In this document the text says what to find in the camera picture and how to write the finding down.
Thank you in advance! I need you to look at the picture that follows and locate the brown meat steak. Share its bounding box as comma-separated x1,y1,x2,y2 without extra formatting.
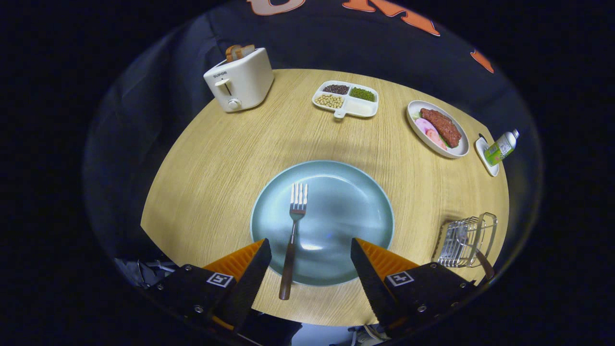
420,108,462,148

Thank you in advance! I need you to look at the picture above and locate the pile of yellow soybeans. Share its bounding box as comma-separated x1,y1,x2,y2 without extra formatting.
315,94,344,109

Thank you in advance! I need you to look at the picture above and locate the white divided dish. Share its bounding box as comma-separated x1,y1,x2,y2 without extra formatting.
312,80,379,119

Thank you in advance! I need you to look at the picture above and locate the metal fork with dark handle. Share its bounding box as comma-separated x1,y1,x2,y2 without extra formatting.
279,183,308,301

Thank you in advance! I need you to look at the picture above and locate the light blue round plate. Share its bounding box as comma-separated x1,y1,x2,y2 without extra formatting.
250,160,395,287

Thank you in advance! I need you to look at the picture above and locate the white oval plate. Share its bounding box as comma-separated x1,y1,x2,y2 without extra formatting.
406,100,470,159

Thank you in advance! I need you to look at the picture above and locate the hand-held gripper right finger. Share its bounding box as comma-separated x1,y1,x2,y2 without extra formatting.
350,237,480,333

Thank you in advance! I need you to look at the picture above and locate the red ham slice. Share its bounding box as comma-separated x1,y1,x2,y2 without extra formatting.
425,128,447,150

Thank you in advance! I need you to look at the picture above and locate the grey white bundle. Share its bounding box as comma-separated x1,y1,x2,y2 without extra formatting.
115,257,177,289

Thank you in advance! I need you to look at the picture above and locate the small white coaster tray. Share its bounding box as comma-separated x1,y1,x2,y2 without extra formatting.
475,136,500,177

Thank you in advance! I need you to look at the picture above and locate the silver bottle with green label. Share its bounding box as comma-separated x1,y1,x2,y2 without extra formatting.
484,129,520,166

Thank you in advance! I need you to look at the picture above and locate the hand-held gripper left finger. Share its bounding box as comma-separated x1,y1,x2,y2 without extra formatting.
143,238,272,333

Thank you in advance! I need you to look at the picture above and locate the metal wire basket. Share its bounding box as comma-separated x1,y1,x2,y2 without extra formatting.
432,212,498,270

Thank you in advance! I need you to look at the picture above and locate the white toaster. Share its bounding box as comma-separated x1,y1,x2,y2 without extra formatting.
203,47,275,113

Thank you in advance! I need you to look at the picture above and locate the metal spoon with dark handle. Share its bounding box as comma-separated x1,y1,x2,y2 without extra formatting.
454,231,495,281

